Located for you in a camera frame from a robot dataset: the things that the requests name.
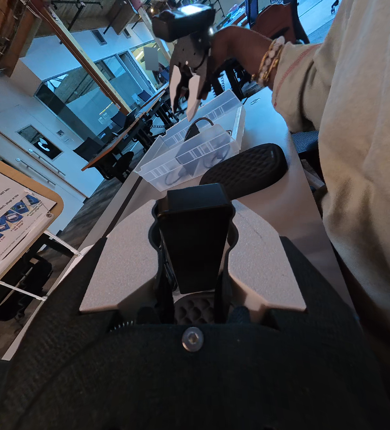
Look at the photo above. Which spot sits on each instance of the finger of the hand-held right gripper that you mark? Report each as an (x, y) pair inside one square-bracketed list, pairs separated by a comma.
[(196, 94), (175, 84)]

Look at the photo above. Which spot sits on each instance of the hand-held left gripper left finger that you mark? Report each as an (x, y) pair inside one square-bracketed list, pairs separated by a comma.
[(121, 268)]

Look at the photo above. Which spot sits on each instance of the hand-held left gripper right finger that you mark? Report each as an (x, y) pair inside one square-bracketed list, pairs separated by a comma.
[(265, 268)]

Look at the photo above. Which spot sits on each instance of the clear plastic bin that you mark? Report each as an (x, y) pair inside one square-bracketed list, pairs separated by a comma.
[(228, 107)]

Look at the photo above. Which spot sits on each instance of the black USB port block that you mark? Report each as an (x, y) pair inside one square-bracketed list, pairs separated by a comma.
[(195, 242)]

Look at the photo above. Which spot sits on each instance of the person's right forearm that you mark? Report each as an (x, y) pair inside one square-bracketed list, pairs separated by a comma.
[(332, 84)]

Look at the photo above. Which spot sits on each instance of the person's right hand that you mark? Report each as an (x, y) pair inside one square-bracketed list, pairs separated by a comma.
[(242, 47)]

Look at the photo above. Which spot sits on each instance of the wooden top office desk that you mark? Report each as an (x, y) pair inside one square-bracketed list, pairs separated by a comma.
[(121, 139)]

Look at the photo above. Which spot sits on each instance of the black mesh wrist rest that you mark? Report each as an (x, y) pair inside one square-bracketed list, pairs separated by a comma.
[(245, 168)]

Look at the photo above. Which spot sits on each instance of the black office chair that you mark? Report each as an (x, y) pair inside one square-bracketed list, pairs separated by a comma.
[(114, 164)]

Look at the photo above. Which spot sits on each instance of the instruction sheet sign board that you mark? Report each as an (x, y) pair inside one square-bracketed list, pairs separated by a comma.
[(13, 215)]

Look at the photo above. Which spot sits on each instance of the person's cream shirt torso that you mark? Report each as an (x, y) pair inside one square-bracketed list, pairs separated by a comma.
[(376, 218)]

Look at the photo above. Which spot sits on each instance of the black phone sign window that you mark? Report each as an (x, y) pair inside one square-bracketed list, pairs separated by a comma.
[(44, 145)]

